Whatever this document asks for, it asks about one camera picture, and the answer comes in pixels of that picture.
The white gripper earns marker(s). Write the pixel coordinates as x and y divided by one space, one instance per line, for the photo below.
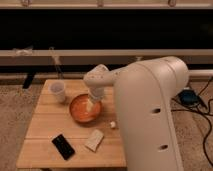
96 93

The dark blue power adapter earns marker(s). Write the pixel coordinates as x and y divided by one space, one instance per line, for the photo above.
188 97

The wooden table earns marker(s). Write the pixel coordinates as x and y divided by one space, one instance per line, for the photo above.
51 118

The orange ceramic bowl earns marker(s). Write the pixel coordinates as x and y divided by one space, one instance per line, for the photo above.
82 110

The translucent plastic cup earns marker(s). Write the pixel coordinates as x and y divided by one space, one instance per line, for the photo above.
57 89

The beige rectangular block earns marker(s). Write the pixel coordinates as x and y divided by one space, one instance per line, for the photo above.
94 140

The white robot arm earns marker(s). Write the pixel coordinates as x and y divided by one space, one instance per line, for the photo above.
142 94

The black smartphone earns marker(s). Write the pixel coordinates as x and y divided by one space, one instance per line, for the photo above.
63 147

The white plastic bottle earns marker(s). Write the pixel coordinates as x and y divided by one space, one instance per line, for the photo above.
113 125

